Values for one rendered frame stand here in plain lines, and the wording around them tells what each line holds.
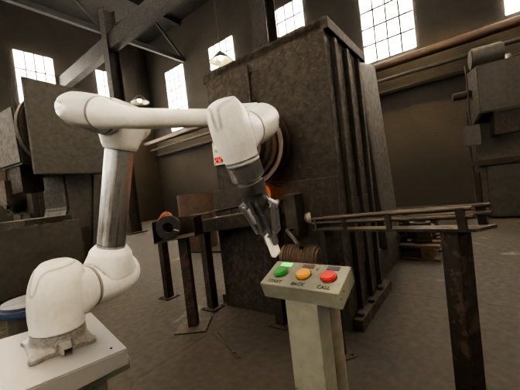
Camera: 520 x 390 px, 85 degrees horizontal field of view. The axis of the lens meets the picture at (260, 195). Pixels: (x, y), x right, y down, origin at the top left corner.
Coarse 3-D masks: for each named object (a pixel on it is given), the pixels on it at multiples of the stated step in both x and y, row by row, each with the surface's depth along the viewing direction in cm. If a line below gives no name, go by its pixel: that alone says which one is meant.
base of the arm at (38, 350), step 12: (84, 324) 96; (60, 336) 88; (72, 336) 90; (84, 336) 94; (96, 336) 95; (24, 348) 91; (36, 348) 86; (48, 348) 86; (60, 348) 86; (72, 348) 87; (36, 360) 82
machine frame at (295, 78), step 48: (288, 48) 170; (336, 48) 162; (240, 96) 196; (288, 96) 173; (336, 96) 164; (336, 144) 159; (288, 192) 173; (336, 192) 155; (240, 240) 200; (288, 240) 176; (336, 240) 157; (240, 288) 205; (384, 288) 195
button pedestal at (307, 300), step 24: (312, 264) 83; (264, 288) 82; (288, 288) 77; (312, 288) 73; (336, 288) 70; (288, 312) 79; (312, 312) 75; (312, 336) 75; (312, 360) 76; (312, 384) 77; (336, 384) 79
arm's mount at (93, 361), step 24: (24, 336) 99; (0, 360) 85; (24, 360) 85; (48, 360) 84; (72, 360) 84; (96, 360) 84; (120, 360) 88; (0, 384) 74; (24, 384) 74; (48, 384) 75; (72, 384) 79
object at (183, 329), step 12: (192, 216) 195; (168, 228) 195; (192, 228) 195; (156, 240) 179; (168, 240) 178; (180, 240) 182; (180, 252) 182; (180, 264) 183; (192, 264) 188; (192, 276) 185; (192, 288) 183; (192, 300) 183; (192, 312) 183; (180, 324) 189; (192, 324) 184; (204, 324) 185
